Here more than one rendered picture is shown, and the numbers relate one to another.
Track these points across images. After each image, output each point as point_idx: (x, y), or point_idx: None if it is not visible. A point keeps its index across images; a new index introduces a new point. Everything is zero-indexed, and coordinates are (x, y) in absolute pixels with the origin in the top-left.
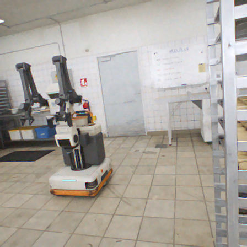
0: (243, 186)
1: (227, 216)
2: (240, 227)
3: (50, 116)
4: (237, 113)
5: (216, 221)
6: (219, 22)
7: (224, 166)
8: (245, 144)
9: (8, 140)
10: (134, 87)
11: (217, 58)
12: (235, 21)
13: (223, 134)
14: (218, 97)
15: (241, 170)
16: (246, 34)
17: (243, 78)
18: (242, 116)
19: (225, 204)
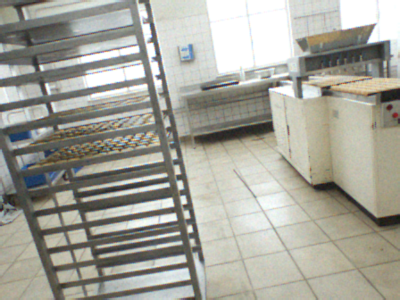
0: (151, 212)
1: (181, 149)
2: (176, 161)
3: None
4: (162, 94)
5: (191, 245)
6: (126, 9)
7: (175, 121)
8: (162, 112)
9: None
10: None
11: (138, 53)
12: (149, 43)
13: (156, 146)
14: (150, 101)
15: (167, 126)
16: (118, 41)
17: (154, 75)
18: (160, 95)
19: (179, 145)
